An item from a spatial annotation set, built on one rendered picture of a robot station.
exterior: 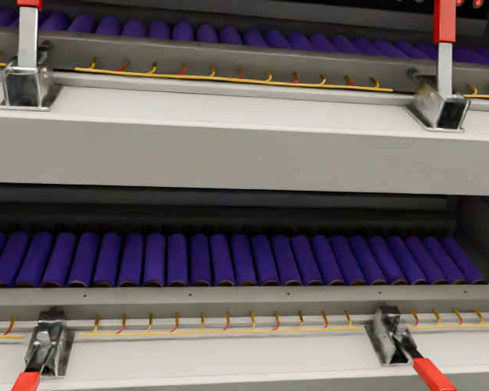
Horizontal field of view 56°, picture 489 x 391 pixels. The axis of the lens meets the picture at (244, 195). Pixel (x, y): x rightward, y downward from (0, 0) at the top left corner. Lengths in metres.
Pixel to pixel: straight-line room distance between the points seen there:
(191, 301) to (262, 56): 0.20
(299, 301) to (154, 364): 0.12
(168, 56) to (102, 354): 0.23
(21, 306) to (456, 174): 0.33
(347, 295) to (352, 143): 0.15
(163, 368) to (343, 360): 0.14
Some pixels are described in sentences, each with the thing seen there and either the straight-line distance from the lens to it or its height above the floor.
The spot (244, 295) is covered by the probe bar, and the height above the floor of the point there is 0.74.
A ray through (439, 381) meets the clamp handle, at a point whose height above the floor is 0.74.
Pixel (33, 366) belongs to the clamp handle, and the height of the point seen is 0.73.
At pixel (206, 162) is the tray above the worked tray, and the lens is 0.29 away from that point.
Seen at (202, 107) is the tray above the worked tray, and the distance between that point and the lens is 0.30.
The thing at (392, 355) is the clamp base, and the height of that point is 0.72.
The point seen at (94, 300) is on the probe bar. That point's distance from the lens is 0.38.
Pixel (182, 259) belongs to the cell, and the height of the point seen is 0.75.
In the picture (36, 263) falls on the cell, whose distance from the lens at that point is 0.43.
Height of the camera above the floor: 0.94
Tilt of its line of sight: 18 degrees down
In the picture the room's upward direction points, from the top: 4 degrees clockwise
